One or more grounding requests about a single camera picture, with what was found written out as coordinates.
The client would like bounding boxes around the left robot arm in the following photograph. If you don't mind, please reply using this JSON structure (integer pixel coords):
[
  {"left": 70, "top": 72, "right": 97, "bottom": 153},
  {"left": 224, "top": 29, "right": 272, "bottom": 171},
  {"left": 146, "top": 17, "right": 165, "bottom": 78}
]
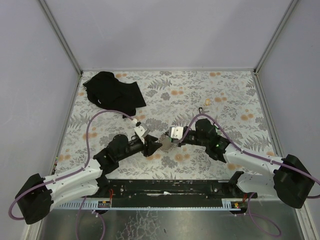
[{"left": 15, "top": 134, "right": 162, "bottom": 225}]

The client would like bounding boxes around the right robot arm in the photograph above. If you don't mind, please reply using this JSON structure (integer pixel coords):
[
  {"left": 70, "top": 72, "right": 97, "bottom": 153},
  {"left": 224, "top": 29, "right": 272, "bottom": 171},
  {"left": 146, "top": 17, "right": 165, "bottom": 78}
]
[{"left": 168, "top": 119, "right": 315, "bottom": 209}]

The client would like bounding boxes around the floral table mat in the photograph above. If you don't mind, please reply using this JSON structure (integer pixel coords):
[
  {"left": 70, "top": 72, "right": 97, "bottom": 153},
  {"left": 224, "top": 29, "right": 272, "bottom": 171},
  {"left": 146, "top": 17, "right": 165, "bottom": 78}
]
[{"left": 54, "top": 70, "right": 278, "bottom": 180}]

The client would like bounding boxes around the black cloth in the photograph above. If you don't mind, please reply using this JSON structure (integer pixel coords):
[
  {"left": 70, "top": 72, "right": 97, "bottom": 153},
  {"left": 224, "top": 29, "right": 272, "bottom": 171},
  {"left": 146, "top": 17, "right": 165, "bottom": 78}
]
[{"left": 83, "top": 71, "right": 147, "bottom": 117}]

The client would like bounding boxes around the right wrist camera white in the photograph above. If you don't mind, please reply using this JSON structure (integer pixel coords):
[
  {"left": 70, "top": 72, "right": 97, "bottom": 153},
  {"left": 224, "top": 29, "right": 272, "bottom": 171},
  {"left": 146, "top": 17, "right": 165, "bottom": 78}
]
[{"left": 167, "top": 126, "right": 187, "bottom": 143}]

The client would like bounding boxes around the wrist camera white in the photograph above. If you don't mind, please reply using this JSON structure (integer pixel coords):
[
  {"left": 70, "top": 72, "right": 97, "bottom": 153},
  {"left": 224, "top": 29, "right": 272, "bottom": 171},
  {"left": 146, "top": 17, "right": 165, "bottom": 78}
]
[
  {"left": 134, "top": 123, "right": 150, "bottom": 138},
  {"left": 167, "top": 126, "right": 187, "bottom": 143}
]

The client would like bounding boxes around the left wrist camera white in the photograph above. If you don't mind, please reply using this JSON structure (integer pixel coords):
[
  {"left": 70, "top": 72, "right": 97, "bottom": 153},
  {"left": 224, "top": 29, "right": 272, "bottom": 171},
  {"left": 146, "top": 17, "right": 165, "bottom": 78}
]
[{"left": 134, "top": 123, "right": 150, "bottom": 138}]

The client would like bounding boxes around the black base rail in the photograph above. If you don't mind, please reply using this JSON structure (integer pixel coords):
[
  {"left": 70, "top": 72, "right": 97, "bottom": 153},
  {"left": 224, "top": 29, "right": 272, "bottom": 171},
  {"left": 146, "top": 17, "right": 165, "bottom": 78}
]
[{"left": 88, "top": 179, "right": 251, "bottom": 209}]

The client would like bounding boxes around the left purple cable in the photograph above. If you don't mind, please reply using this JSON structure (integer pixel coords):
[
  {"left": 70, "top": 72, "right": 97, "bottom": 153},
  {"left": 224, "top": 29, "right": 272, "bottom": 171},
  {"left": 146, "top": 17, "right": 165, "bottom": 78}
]
[{"left": 8, "top": 109, "right": 141, "bottom": 240}]

